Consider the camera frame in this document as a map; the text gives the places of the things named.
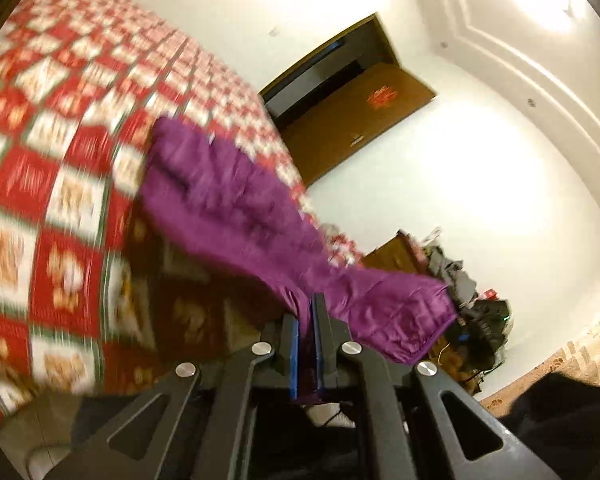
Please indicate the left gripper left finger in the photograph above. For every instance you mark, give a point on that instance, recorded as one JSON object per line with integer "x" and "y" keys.
{"x": 192, "y": 423}

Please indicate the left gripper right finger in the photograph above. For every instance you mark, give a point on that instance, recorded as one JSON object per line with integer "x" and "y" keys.
{"x": 415, "y": 421}

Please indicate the purple hooded down jacket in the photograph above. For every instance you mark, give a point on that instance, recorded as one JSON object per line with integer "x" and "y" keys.
{"x": 222, "y": 213}

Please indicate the clothes pile on dresser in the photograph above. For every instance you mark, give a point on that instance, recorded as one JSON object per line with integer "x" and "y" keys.
{"x": 484, "y": 321}

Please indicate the red patchwork bear quilt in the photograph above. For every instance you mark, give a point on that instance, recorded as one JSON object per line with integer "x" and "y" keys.
{"x": 81, "y": 84}

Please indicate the brown wooden dresser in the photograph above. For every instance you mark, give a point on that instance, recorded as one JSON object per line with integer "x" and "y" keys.
{"x": 422, "y": 322}

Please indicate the brown wooden door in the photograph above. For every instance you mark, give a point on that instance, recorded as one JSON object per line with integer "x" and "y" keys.
{"x": 318, "y": 141}

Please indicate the red paper door decoration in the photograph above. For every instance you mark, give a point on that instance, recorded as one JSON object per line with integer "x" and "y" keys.
{"x": 382, "y": 97}

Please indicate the brass door handle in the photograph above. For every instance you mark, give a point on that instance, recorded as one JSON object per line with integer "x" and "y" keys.
{"x": 358, "y": 139}

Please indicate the dark wooden door frame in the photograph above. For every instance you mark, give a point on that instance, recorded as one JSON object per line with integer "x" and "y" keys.
{"x": 326, "y": 69}

